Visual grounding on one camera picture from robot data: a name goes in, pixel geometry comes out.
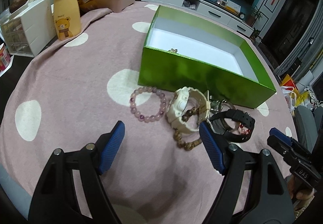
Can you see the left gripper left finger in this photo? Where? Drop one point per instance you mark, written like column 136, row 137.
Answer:
column 55, row 195

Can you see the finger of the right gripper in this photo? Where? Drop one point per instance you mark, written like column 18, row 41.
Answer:
column 275, row 132

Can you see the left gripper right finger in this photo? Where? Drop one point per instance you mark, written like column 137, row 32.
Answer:
column 267, row 201

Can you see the grey metal bangle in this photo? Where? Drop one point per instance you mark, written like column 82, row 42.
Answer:
column 225, row 122

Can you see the black digital watch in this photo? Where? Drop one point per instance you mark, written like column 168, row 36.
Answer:
column 245, row 129

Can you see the green jade charm pendant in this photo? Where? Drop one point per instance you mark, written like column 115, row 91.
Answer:
column 215, row 105

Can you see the cream white watch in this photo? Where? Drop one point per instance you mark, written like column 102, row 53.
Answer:
column 178, row 104

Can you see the potted plant floor right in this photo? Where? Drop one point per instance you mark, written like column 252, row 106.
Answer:
column 255, row 35

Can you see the potted plant on cabinet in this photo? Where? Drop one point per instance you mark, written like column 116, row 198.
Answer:
column 254, row 15

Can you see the small alarm clock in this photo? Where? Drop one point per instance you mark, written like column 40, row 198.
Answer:
column 242, row 15

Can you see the green cardboard box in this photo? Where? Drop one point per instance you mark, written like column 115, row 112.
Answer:
column 182, row 49

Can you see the yellow white box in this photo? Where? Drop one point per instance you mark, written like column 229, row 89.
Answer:
column 229, row 5

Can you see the white TV cabinet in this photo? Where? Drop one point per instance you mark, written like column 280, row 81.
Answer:
column 211, row 11

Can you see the white plastic drawer organizer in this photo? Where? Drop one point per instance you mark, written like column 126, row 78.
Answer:
column 28, row 30

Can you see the yellow bear bottle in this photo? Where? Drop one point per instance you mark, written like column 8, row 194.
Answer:
column 67, row 19

